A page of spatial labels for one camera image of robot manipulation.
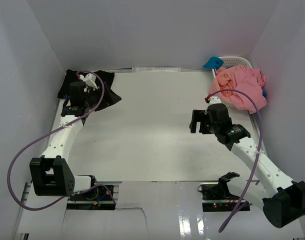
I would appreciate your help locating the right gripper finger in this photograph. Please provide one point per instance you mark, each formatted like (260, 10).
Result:
(196, 117)
(204, 129)

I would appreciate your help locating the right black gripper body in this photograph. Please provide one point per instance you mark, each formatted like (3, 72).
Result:
(213, 128)

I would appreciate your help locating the white perforated laundry basket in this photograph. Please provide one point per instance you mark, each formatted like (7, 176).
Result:
(228, 62)

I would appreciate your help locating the pink t shirt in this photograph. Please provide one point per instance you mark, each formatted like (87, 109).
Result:
(249, 81)

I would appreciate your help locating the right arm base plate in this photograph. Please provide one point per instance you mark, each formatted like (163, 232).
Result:
(215, 200)

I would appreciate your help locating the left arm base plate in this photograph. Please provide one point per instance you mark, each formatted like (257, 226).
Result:
(97, 199)

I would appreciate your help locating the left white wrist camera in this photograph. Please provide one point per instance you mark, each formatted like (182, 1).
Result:
(90, 80)

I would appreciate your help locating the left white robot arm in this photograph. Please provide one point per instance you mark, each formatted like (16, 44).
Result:
(51, 174)

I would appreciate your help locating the blue t shirt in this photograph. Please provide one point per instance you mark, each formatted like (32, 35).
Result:
(213, 63)

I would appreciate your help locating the salmon orange t shirt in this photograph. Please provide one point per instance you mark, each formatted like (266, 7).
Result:
(225, 78)

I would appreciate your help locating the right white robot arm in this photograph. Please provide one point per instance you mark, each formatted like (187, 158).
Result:
(281, 198)

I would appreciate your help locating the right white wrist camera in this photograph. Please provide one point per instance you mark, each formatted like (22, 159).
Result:
(212, 100)

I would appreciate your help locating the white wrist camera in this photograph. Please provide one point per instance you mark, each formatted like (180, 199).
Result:
(90, 80)
(212, 100)

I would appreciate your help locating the white paper sheets at back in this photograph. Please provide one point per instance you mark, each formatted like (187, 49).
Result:
(146, 70)

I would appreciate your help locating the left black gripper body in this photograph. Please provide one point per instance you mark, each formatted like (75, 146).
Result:
(91, 100)

